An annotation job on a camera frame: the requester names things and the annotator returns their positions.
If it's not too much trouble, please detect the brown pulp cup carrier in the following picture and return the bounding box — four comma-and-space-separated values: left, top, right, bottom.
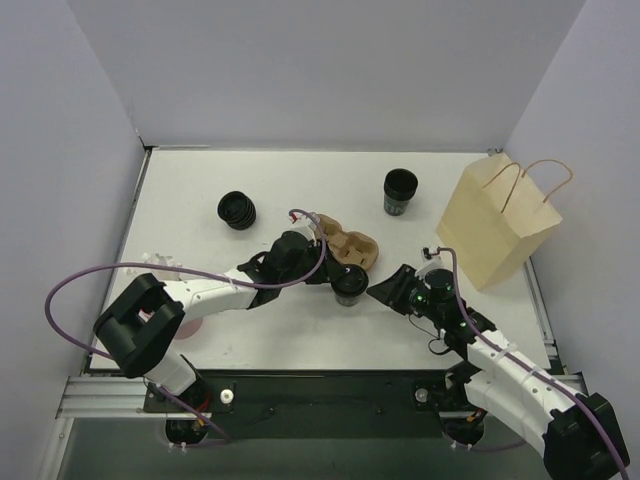
318, 214, 379, 271

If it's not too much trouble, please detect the tan paper bag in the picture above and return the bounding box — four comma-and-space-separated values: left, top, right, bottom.
436, 153, 574, 291

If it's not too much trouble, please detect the black paper coffee cup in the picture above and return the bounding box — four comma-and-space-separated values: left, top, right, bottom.
334, 291, 360, 307

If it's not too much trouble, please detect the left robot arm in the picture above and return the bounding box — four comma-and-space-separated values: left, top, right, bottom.
94, 231, 353, 411

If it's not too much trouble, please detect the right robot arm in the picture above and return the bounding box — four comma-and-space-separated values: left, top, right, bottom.
367, 265, 630, 479

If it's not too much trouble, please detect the stack of black cups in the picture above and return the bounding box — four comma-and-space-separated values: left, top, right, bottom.
383, 168, 418, 216

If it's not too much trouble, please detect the stack of black lids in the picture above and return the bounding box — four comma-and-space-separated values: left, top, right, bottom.
217, 191, 257, 231

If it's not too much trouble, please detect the pink straw holder cup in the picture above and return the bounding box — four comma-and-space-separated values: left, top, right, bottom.
175, 317, 203, 340

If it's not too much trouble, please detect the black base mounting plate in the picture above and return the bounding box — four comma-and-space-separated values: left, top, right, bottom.
144, 368, 489, 441

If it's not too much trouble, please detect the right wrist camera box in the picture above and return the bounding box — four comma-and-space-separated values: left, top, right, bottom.
416, 246, 444, 278

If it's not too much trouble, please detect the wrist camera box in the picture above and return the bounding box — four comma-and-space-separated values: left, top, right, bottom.
291, 212, 322, 240
416, 246, 444, 278

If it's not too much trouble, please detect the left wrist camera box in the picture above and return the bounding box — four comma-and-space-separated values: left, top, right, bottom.
291, 212, 322, 240

